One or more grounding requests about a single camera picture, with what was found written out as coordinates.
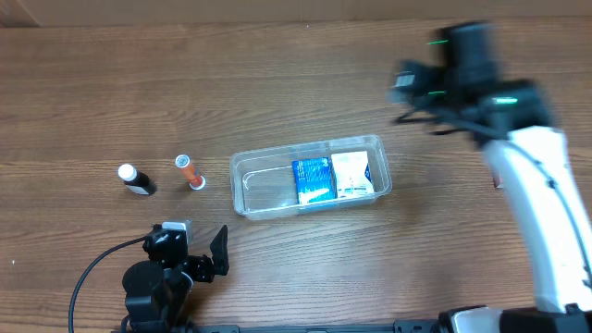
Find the orange tablet tube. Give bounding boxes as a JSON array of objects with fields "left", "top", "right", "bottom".
[{"left": 175, "top": 154, "right": 206, "bottom": 191}]

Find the dark bottle white cap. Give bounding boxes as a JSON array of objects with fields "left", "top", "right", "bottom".
[{"left": 117, "top": 164, "right": 157, "bottom": 195}]

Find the white medicine box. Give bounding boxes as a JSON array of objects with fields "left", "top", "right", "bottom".
[{"left": 331, "top": 151, "right": 375, "bottom": 198}]

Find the blue medicine box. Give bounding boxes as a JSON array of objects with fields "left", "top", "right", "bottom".
[{"left": 291, "top": 157, "right": 336, "bottom": 204}]

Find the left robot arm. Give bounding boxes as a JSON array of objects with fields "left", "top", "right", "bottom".
[{"left": 122, "top": 220, "right": 229, "bottom": 332}]

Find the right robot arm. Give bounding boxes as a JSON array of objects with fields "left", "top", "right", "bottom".
[{"left": 390, "top": 21, "right": 591, "bottom": 333}]

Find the clear plastic container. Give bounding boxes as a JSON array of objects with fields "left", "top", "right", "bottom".
[{"left": 230, "top": 134, "right": 392, "bottom": 220}]

